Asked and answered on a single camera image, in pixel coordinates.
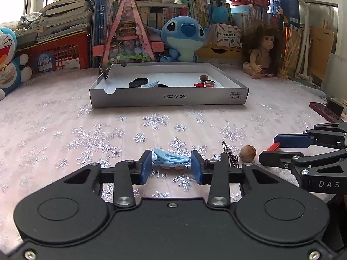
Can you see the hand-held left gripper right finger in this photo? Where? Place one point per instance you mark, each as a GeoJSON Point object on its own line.
{"type": "Point", "coordinates": [196, 168]}

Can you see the row of shelved books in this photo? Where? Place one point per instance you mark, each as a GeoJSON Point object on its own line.
{"type": "Point", "coordinates": [200, 8]}

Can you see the black binder clip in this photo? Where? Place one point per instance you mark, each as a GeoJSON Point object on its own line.
{"type": "Point", "coordinates": [231, 155]}

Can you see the dark red flat case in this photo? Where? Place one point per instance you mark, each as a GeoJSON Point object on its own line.
{"type": "Point", "coordinates": [318, 109]}

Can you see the blue paper bag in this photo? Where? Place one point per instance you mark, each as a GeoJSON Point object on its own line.
{"type": "Point", "coordinates": [286, 5]}

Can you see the black round disc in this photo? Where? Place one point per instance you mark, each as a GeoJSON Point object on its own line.
{"type": "Point", "coordinates": [141, 81]}
{"type": "Point", "coordinates": [162, 85]}

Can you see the wooden drawer box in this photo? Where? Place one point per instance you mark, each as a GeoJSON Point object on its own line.
{"type": "Point", "coordinates": [219, 52]}

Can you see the blue cat plush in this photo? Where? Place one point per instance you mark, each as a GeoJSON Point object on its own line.
{"type": "Point", "coordinates": [8, 67]}

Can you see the blue alien plush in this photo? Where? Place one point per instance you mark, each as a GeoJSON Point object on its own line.
{"type": "Point", "coordinates": [181, 36]}

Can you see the pink triangular toy package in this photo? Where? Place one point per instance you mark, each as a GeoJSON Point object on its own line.
{"type": "Point", "coordinates": [127, 32]}

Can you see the brown-haired doll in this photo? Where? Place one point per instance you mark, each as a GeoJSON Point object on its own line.
{"type": "Point", "coordinates": [264, 46]}

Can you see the row of thin blue books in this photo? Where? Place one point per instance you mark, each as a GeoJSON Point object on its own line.
{"type": "Point", "coordinates": [100, 19]}

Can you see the gold foil sheets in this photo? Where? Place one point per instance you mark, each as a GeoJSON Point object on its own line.
{"type": "Point", "coordinates": [291, 48]}

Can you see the stack of books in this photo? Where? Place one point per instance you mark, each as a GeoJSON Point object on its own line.
{"type": "Point", "coordinates": [65, 10]}

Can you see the pink plastic case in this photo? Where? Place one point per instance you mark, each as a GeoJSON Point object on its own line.
{"type": "Point", "coordinates": [97, 50]}

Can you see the grey cloth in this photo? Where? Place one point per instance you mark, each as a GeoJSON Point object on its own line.
{"type": "Point", "coordinates": [29, 20]}

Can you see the white cardboard box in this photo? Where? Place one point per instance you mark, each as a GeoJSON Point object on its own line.
{"type": "Point", "coordinates": [162, 98]}

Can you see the blue hair clip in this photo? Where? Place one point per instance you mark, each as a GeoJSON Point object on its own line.
{"type": "Point", "coordinates": [169, 158]}
{"type": "Point", "coordinates": [150, 84]}

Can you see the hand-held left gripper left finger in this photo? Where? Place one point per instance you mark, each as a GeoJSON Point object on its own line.
{"type": "Point", "coordinates": [145, 168]}

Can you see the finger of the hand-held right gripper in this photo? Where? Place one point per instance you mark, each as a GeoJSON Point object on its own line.
{"type": "Point", "coordinates": [279, 158]}
{"type": "Point", "coordinates": [292, 140]}

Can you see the red plastic crate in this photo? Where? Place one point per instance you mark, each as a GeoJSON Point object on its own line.
{"type": "Point", "coordinates": [67, 51]}

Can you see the red crayon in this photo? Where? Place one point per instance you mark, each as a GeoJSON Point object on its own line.
{"type": "Point", "coordinates": [272, 147]}

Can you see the dark brown nut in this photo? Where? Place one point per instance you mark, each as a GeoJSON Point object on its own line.
{"type": "Point", "coordinates": [203, 78]}

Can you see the white printed carton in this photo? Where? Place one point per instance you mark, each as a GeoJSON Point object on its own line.
{"type": "Point", "coordinates": [226, 35]}

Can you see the small black box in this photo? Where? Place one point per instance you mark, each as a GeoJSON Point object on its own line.
{"type": "Point", "coordinates": [334, 108]}

